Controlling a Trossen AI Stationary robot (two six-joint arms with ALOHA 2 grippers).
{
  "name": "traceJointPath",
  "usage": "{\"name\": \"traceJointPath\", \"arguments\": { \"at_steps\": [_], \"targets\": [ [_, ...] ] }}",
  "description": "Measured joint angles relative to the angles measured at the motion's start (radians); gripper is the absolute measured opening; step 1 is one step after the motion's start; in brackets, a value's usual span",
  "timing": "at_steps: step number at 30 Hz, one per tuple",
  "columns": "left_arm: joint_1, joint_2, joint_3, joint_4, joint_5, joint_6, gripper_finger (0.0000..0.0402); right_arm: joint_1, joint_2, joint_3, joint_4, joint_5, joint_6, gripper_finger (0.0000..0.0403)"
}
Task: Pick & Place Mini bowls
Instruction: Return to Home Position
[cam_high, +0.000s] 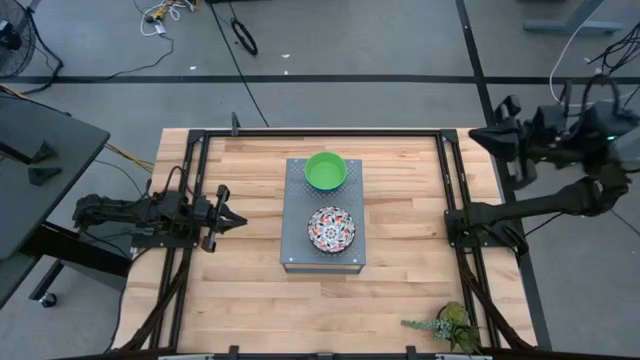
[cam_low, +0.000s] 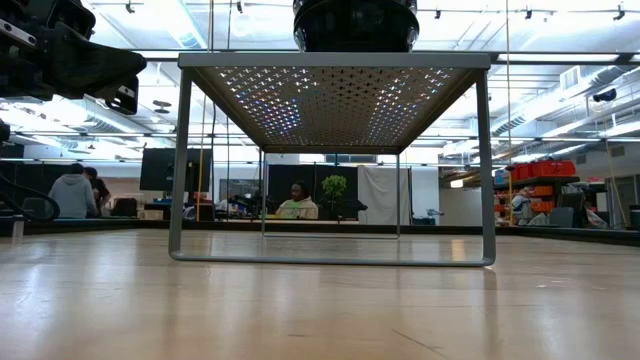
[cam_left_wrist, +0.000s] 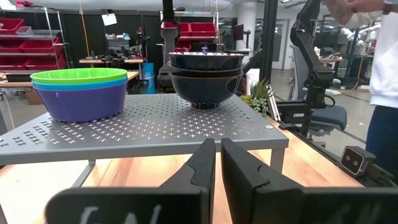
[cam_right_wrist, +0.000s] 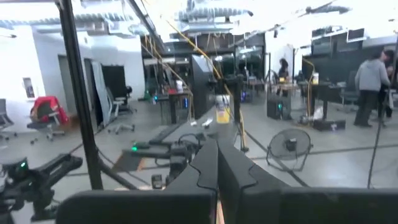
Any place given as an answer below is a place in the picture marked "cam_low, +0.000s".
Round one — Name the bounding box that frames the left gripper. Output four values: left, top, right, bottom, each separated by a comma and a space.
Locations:
19, 0, 148, 115

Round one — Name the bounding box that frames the black bowl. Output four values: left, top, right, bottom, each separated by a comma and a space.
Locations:
293, 0, 421, 54

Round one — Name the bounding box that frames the floral patterned mini bowl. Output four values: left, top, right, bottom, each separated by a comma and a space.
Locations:
292, 0, 421, 31

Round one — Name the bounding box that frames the black monitor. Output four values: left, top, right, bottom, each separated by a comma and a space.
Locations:
139, 147, 214, 200

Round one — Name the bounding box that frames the person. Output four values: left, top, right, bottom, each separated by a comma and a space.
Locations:
83, 166, 113, 214
48, 162, 99, 220
276, 180, 320, 221

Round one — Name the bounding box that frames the black backdrop panel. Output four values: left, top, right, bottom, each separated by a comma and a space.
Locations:
267, 164, 359, 221

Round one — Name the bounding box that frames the grey perforated metal shelf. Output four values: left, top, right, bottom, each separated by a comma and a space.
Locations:
168, 51, 497, 268

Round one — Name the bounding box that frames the green potted tree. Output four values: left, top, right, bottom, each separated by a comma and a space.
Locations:
321, 174, 348, 221

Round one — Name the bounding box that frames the white hanging cloth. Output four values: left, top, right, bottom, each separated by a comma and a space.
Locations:
357, 165, 412, 226

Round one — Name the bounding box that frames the storage rack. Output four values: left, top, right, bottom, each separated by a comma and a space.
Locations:
492, 158, 584, 227

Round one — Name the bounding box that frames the black aluminium table frame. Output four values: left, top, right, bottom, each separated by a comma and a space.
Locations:
0, 214, 640, 247

